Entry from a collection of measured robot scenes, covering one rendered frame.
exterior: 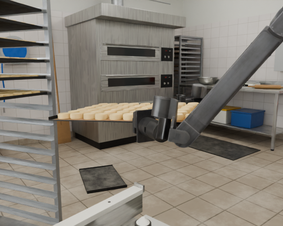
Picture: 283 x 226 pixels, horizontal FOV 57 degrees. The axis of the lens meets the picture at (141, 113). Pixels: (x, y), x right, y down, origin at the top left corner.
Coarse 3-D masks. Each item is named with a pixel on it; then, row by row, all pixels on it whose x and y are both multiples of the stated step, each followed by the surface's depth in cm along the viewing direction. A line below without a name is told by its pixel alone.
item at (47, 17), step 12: (48, 0) 143; (48, 12) 143; (48, 24) 144; (48, 36) 145; (48, 48) 146; (48, 72) 149; (48, 84) 150; (48, 96) 151; (60, 192) 163; (60, 204) 164; (60, 216) 164
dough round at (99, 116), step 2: (96, 114) 96; (98, 114) 96; (100, 114) 96; (102, 114) 96; (104, 114) 96; (106, 114) 97; (96, 116) 96; (98, 116) 96; (100, 116) 96; (102, 116) 96; (104, 116) 96; (106, 116) 97; (96, 118) 96; (98, 118) 96; (100, 118) 96; (102, 118) 96; (104, 118) 96; (106, 118) 97
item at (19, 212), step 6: (0, 204) 181; (0, 210) 178; (6, 210) 178; (12, 210) 177; (18, 210) 175; (24, 216) 171; (30, 216) 171; (36, 216) 170; (42, 216) 168; (48, 222) 164; (54, 222) 164
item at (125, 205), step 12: (120, 192) 61; (132, 192) 61; (96, 204) 55; (108, 204) 55; (120, 204) 57; (132, 204) 60; (72, 216) 51; (84, 216) 51; (96, 216) 52; (108, 216) 55; (120, 216) 58; (132, 216) 61
